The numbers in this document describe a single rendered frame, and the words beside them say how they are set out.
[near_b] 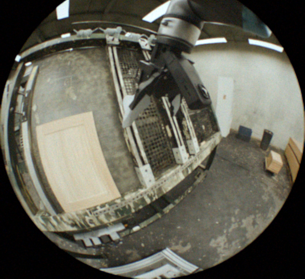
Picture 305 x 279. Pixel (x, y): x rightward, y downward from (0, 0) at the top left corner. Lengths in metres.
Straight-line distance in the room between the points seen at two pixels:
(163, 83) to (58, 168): 0.57
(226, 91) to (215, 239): 3.72
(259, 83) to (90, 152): 5.28
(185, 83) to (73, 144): 0.53
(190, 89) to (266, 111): 5.01
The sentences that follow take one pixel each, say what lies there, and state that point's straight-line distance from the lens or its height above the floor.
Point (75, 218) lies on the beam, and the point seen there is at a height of 0.88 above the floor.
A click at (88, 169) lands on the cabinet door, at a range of 0.55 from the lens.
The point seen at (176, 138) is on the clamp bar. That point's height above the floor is 1.09.
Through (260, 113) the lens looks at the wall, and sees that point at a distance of 5.08.
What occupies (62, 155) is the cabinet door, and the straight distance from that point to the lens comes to 0.58.
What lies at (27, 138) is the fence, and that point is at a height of 1.27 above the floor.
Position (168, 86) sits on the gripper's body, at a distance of 0.20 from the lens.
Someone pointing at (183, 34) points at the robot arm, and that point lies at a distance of 0.19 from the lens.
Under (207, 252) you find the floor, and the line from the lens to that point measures 1.55.
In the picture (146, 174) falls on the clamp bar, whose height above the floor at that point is 0.99.
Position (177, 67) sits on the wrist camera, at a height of 1.44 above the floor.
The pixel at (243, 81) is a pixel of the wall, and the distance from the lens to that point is 5.10.
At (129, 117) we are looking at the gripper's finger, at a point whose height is 1.35.
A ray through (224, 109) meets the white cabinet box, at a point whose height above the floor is 0.96.
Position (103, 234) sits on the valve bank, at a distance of 0.72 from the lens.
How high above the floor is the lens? 1.40
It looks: 21 degrees down
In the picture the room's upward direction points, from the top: straight up
